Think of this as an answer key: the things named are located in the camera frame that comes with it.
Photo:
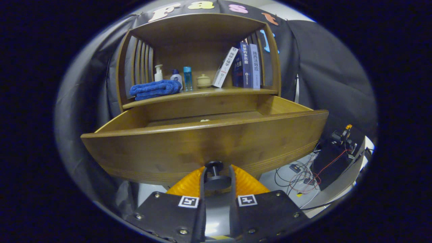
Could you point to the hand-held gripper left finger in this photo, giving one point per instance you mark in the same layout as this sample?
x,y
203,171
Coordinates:
x,y
202,209

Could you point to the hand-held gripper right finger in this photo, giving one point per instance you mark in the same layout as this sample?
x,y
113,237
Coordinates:
x,y
233,209

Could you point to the wooden drawer with black knob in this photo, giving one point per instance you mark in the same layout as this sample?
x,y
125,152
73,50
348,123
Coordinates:
x,y
202,145

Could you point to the wooden countertop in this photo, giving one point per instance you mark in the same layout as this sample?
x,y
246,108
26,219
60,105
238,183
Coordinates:
x,y
236,90

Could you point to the wooden cabinet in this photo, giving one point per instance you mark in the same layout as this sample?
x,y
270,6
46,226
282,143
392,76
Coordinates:
x,y
202,30

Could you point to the black equipment box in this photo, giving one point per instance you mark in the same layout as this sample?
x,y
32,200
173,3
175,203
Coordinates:
x,y
330,168

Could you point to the cream lidded teacup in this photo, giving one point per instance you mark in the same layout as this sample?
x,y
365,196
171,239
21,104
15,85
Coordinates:
x,y
204,81

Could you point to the blue folded towel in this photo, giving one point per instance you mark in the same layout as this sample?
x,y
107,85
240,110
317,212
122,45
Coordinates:
x,y
155,89

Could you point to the black device with orange tip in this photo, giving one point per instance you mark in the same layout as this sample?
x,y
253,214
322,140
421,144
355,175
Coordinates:
x,y
342,138

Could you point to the clear blue bottle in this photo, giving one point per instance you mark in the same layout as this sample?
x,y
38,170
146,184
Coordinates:
x,y
187,79

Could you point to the white bottle with blue cap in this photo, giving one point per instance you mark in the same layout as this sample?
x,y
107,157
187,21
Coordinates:
x,y
176,79

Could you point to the white pump bottle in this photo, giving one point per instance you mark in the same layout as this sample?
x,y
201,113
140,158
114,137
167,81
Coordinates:
x,y
158,76

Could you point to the white book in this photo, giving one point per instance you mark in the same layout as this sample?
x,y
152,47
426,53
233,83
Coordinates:
x,y
223,69

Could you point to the dark blue book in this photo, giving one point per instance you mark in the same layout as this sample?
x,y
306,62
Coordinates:
x,y
245,67

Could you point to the pale grey-blue book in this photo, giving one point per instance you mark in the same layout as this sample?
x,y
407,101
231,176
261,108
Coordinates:
x,y
255,67

